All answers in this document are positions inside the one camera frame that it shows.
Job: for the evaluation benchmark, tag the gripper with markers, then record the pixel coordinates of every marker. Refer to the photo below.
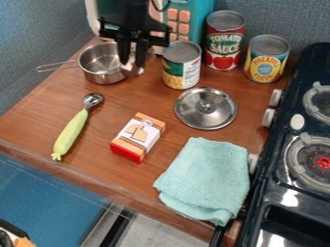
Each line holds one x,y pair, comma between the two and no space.
129,32

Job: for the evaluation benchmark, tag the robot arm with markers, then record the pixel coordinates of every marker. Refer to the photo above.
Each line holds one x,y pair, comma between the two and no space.
134,11

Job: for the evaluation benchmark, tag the silver pot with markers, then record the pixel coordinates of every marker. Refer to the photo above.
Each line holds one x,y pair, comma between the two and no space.
101,64

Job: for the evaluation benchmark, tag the silver lid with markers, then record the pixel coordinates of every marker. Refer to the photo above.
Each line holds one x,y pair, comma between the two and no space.
205,108

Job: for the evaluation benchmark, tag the corn can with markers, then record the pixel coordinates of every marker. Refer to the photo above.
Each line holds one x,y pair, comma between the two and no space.
181,65

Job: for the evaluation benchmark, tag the teal toy phone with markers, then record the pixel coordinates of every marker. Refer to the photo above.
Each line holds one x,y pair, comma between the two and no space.
184,19

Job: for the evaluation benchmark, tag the orange cracker box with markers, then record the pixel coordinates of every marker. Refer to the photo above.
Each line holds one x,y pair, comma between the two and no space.
137,136

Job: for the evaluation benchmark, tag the tomato sauce can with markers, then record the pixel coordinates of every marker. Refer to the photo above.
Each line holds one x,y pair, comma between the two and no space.
224,40

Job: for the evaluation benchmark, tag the pineapple can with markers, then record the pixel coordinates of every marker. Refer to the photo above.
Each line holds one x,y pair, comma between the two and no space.
266,59

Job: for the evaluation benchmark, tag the light blue cloth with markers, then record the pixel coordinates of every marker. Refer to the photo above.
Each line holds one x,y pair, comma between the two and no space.
205,180

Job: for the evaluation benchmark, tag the toy stove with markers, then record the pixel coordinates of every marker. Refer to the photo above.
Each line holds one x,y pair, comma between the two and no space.
296,154

